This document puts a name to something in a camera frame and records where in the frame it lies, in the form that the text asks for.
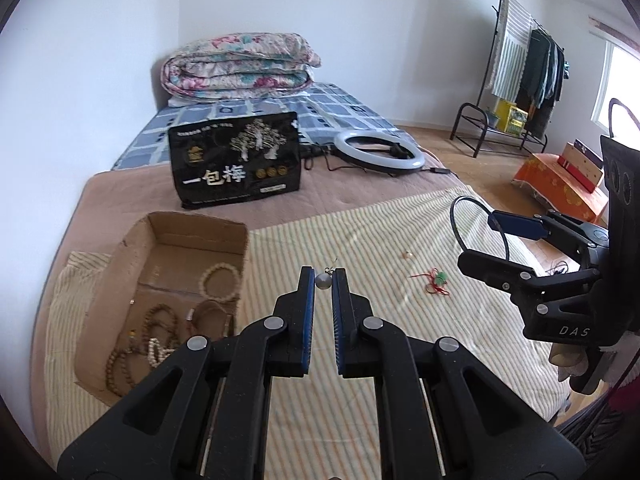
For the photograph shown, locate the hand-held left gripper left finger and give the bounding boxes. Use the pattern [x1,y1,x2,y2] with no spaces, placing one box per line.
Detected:
[57,266,317,480]

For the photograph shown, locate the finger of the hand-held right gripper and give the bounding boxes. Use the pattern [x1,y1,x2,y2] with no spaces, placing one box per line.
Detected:
[487,209,609,264]
[457,250,602,314]

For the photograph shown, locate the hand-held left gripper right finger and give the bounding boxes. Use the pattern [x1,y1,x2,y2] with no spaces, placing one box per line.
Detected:
[331,267,586,480]

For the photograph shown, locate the thin black bangle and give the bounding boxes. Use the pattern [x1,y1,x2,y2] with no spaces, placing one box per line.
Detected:
[450,194,510,261]

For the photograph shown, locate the cream bead bracelet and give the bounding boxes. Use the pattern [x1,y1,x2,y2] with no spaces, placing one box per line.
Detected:
[201,262,243,303]

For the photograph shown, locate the small white bead bracelet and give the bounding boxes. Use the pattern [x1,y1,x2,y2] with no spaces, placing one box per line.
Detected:
[145,337,178,368]

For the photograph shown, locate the cardboard box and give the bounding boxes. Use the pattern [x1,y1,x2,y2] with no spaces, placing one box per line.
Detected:
[74,211,250,407]

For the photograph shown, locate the brown wooden bead necklace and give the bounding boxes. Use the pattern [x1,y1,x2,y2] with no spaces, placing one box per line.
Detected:
[105,305,188,396]

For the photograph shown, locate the person's right hand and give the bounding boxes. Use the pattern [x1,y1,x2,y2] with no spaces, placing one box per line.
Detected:
[547,344,592,387]

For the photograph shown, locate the orange cloth covered table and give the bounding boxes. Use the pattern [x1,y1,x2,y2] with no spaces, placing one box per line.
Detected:
[512,153,611,226]

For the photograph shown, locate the striped bed cloth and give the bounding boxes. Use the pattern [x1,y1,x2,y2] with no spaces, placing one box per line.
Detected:
[47,185,576,480]

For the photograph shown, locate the red flat box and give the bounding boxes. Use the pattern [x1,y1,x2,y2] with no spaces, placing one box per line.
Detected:
[556,155,598,193]

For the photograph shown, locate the light wooden box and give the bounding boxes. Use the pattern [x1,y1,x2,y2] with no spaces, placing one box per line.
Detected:
[562,142,603,191]

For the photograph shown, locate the dark blue flat box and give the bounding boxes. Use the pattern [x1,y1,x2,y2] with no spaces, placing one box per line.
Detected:
[574,140,603,166]

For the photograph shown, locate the yellow box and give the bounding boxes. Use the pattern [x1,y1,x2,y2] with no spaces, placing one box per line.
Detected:
[492,100,528,133]

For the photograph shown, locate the black metal clothes rack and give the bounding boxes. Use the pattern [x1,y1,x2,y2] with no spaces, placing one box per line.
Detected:
[449,0,566,158]

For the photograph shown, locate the dark hanging clothes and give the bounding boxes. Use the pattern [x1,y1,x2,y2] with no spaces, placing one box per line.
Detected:
[520,30,566,136]

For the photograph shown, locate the window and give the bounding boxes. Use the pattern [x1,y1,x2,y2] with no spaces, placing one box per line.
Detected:
[590,20,640,136]

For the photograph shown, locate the black printed bag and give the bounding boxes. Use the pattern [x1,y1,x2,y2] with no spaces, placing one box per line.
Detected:
[167,111,303,210]

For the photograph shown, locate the person's dark striped clothing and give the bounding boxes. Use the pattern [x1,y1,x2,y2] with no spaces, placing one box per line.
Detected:
[557,400,640,480]

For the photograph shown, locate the striped hanging towel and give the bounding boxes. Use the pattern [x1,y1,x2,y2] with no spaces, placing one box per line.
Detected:
[487,0,533,98]

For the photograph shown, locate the brown blanket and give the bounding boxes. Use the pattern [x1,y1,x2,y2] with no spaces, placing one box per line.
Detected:
[30,145,481,461]

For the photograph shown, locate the blue patterned bed sheet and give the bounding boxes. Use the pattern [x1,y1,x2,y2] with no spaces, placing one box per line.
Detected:
[110,82,416,171]

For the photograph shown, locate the folded floral quilt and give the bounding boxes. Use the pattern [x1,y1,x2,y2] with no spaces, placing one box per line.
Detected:
[159,32,322,101]

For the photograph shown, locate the red string green pendant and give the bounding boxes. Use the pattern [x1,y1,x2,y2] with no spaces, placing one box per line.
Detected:
[410,269,450,295]

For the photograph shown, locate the white ring light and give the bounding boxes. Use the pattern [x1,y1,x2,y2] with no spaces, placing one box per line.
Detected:
[300,132,426,177]

